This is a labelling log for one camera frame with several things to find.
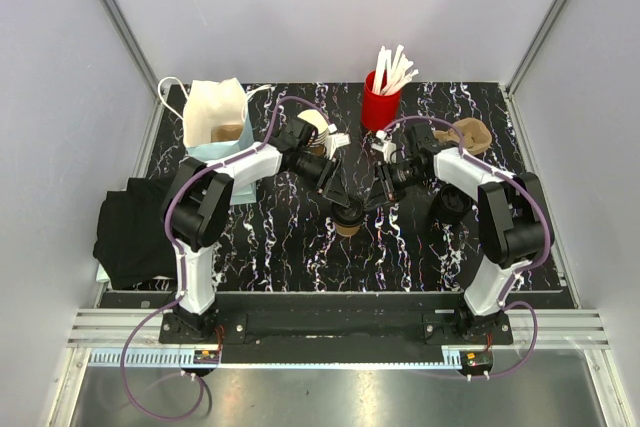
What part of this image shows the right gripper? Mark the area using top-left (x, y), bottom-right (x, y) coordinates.
top-left (362, 160), bottom-right (429, 212)

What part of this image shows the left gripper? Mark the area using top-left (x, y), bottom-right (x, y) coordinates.
top-left (293, 151), bottom-right (349, 209)

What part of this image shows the black plastic cup lid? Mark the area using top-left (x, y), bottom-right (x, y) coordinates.
top-left (331, 198), bottom-right (365, 227)

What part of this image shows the light blue paper bag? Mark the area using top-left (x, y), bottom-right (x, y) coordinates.
top-left (162, 77), bottom-right (281, 214)

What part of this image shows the single brown paper cup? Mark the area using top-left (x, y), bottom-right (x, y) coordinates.
top-left (334, 220), bottom-right (362, 238)

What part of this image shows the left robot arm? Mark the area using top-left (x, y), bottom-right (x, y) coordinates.
top-left (162, 118), bottom-right (364, 343)

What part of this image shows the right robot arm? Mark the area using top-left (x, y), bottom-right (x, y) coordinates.
top-left (365, 123), bottom-right (554, 344)

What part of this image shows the stack of paper cups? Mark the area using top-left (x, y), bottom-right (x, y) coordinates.
top-left (297, 109), bottom-right (329, 157)

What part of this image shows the stack of black lids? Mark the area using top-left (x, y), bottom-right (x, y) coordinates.
top-left (430, 184), bottom-right (473, 225)

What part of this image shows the black marble pattern mat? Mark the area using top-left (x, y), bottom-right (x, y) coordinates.
top-left (99, 81), bottom-right (581, 306)

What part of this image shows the red straw holder cup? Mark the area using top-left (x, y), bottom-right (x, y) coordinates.
top-left (361, 71), bottom-right (402, 131)

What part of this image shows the white wrapped straws bundle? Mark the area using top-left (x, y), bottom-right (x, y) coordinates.
top-left (371, 45), bottom-right (419, 96)

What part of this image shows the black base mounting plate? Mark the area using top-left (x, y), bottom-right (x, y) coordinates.
top-left (159, 292), bottom-right (513, 346)

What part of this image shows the black cloth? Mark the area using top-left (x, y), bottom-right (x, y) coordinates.
top-left (93, 177), bottom-right (176, 290)

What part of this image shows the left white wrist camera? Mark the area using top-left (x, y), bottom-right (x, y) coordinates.
top-left (324, 124), bottom-right (351, 159)

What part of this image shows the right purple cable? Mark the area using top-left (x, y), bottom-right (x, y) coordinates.
top-left (379, 115), bottom-right (554, 381)

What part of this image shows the purple cable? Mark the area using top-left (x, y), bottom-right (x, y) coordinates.
top-left (379, 115), bottom-right (554, 381)
top-left (118, 96), bottom-right (321, 423)

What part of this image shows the aluminium frame rail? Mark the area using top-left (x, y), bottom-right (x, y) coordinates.
top-left (47, 309), bottom-right (639, 426)

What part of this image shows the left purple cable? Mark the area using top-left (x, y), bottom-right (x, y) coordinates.
top-left (118, 96), bottom-right (321, 423)

